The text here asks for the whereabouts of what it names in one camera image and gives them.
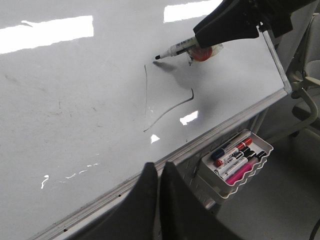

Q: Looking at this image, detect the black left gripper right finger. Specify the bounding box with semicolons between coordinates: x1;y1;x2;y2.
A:
161;162;240;240

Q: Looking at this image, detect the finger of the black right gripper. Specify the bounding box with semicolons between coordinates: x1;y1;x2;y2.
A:
192;0;293;49

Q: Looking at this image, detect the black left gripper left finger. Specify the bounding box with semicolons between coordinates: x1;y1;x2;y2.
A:
72;162;158;240

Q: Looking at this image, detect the white black-tipped whiteboard marker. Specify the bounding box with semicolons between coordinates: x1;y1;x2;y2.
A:
155;37;223;65

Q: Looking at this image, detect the white plastic marker tray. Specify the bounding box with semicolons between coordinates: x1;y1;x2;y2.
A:
196;129;274;204

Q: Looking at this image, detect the red-capped marker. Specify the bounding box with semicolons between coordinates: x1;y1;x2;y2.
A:
214;137;253;167

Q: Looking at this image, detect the blue-capped marker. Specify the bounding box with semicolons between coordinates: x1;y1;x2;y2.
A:
211;130;251;160

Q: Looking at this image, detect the pink marker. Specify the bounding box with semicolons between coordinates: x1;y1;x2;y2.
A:
225;156;259;185

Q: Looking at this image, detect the beige office chair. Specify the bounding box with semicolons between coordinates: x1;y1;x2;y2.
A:
287;13;320;137

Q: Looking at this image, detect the black-capped marker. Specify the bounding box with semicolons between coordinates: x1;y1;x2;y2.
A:
255;151;267;162
214;146;251;175

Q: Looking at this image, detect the white whiteboard with metal frame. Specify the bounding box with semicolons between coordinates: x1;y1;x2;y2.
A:
0;0;290;240

